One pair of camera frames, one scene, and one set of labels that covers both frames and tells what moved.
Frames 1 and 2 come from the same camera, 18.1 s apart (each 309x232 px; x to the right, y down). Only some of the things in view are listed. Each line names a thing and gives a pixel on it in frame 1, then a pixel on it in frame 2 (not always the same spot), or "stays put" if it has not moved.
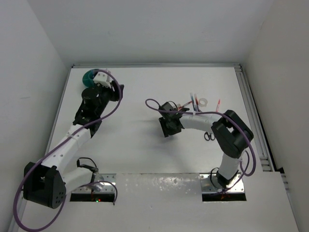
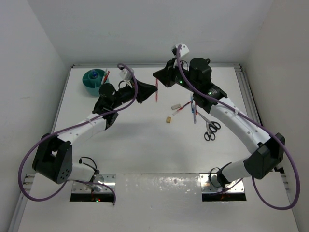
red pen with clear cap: [181, 107] stays put
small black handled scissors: [207, 137] stays put
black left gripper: [114, 91] to [144, 91]
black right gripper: [167, 132] to [163, 75]
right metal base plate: [209, 184] stays put
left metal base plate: [103, 183] stays put
